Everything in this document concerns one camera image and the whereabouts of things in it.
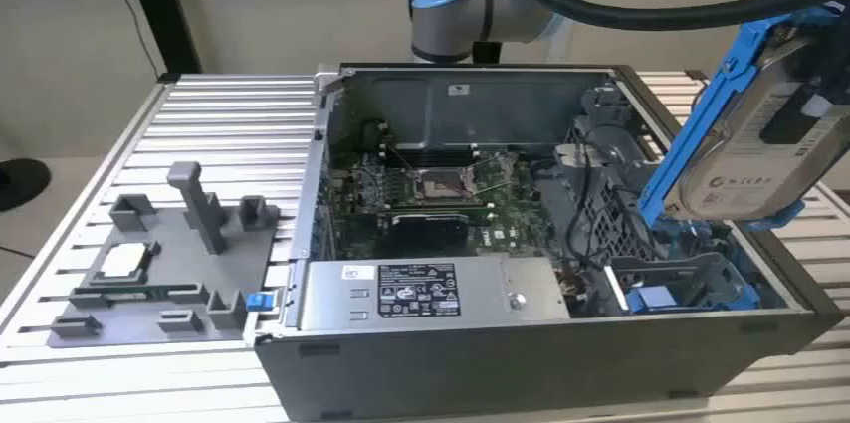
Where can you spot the green motherboard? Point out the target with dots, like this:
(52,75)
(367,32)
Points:
(505,224)

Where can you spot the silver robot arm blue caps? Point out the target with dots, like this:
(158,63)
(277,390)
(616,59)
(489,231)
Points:
(451,20)

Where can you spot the blue case latch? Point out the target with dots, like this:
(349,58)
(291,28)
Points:
(259,302)

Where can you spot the grey metal disk bay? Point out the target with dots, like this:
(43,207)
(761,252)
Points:
(697,269)

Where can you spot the empty blue disk carrier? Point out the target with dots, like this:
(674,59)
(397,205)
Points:
(650,299)

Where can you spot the silver power supply unit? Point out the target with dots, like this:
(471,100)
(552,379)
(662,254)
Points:
(465,293)

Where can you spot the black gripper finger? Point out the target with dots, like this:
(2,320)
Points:
(786,119)

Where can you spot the silver CPU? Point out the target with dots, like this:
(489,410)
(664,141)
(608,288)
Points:
(123,261)

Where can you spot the black round stand base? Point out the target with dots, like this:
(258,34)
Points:
(20,184)

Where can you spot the green RAM stick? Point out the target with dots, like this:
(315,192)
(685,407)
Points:
(159,291)

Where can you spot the black frame post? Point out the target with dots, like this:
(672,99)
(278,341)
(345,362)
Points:
(166,10)

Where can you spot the CPU socket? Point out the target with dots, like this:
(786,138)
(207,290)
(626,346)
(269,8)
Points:
(442,186)

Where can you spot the hard disk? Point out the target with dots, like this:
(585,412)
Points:
(730,164)

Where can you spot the grey PC case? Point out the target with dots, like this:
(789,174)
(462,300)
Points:
(465,373)

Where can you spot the black RAM slots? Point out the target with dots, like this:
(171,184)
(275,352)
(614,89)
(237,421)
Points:
(431,155)

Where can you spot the grey perforated drive cage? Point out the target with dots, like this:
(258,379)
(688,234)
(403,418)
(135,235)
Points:
(598,224)

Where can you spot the grey parts rack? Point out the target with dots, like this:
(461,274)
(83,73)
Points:
(166,244)

